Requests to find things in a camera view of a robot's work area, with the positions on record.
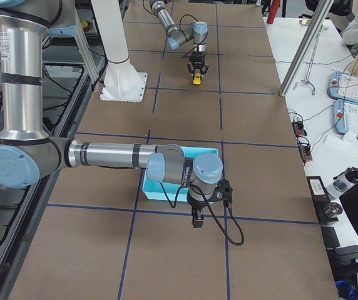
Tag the red cylinder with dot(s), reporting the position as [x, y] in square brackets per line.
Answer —
[273, 11]

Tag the yellow beetle toy car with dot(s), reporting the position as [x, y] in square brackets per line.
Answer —
[197, 77]

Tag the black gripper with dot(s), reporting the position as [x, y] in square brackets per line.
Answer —
[197, 59]
[196, 205]

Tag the turquoise plastic storage bin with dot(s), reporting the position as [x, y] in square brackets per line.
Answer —
[177, 173]

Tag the near teach pendant tablet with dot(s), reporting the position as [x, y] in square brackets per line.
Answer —
[346, 116]

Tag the far teach pendant tablet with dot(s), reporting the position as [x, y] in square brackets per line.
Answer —
[344, 86]

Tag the teach pendant tablet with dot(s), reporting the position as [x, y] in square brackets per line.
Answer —
[346, 116]
[344, 86]

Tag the black white water bottle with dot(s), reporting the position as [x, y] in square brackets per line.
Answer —
[342, 182]

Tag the white pedestal column base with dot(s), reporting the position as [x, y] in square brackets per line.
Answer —
[122, 81]

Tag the aluminium frame post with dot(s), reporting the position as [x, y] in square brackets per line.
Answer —
[321, 11]

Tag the metal reach grabber tool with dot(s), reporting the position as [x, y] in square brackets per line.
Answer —
[306, 81]

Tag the orange black electronics module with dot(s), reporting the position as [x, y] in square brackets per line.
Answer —
[298, 127]

